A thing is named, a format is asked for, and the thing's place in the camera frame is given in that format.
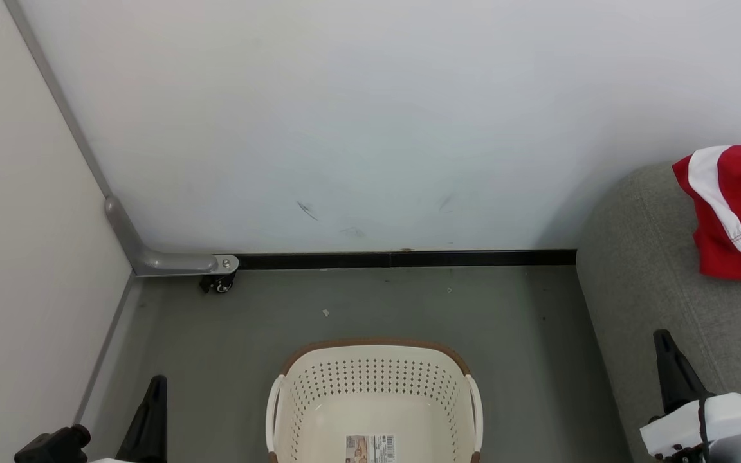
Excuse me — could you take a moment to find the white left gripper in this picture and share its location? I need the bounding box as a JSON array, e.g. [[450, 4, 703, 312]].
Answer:
[[89, 375, 169, 463]]

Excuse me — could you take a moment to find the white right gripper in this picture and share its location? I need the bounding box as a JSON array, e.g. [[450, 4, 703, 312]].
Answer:
[[639, 329, 741, 463]]

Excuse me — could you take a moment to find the red jacket with white stripe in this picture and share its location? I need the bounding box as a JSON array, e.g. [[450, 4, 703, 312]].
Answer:
[[672, 145, 741, 282]]

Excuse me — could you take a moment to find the grey floor trim strip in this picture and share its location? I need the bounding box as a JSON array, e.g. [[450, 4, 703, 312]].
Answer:
[[73, 273, 138, 426]]

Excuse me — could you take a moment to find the grey fabric cushion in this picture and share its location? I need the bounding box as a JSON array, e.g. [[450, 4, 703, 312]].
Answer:
[[575, 162, 741, 463]]

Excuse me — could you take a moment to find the black caster wheel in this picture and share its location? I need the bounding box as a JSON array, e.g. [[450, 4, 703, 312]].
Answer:
[[200, 271, 238, 295]]

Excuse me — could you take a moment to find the printed paper label sticker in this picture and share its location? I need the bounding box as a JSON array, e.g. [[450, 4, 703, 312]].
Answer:
[[345, 435, 397, 463]]

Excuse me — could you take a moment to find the cream perforated laundry basket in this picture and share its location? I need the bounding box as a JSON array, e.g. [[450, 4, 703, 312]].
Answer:
[[266, 339, 484, 463]]

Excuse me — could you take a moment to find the black baseboard strip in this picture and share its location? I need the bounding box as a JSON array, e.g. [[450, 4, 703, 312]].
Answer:
[[237, 249, 578, 271]]

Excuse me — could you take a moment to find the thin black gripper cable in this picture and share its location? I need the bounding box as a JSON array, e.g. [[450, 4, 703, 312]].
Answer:
[[697, 395, 713, 448]]

